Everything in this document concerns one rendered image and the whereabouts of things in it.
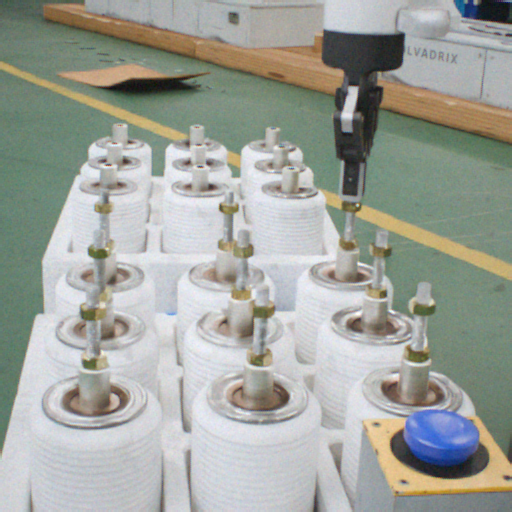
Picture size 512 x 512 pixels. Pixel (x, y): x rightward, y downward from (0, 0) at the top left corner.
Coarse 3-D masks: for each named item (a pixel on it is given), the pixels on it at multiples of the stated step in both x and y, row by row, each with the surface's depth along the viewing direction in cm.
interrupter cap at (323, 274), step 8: (320, 264) 91; (328, 264) 91; (360, 264) 91; (312, 272) 89; (320, 272) 89; (328, 272) 90; (360, 272) 90; (368, 272) 89; (312, 280) 87; (320, 280) 87; (328, 280) 87; (336, 280) 88; (360, 280) 88; (368, 280) 87; (328, 288) 86; (336, 288) 85; (344, 288) 85; (352, 288) 85; (360, 288) 85
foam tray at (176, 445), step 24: (288, 312) 97; (168, 336) 91; (168, 360) 86; (24, 384) 80; (168, 384) 81; (312, 384) 85; (24, 408) 76; (168, 408) 77; (24, 432) 73; (168, 432) 74; (336, 432) 75; (24, 456) 69; (168, 456) 70; (336, 456) 74; (0, 480) 66; (24, 480) 66; (168, 480) 67; (336, 480) 68; (0, 504) 64; (24, 504) 64; (168, 504) 64; (336, 504) 65
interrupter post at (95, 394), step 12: (84, 372) 62; (96, 372) 62; (108, 372) 63; (84, 384) 62; (96, 384) 62; (108, 384) 63; (84, 396) 63; (96, 396) 63; (108, 396) 63; (84, 408) 63; (96, 408) 63
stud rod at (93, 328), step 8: (88, 288) 61; (96, 288) 61; (88, 296) 61; (96, 296) 61; (88, 304) 61; (96, 304) 61; (88, 328) 62; (96, 328) 62; (88, 336) 62; (96, 336) 62; (88, 344) 62; (96, 344) 62; (88, 352) 62; (96, 352) 62
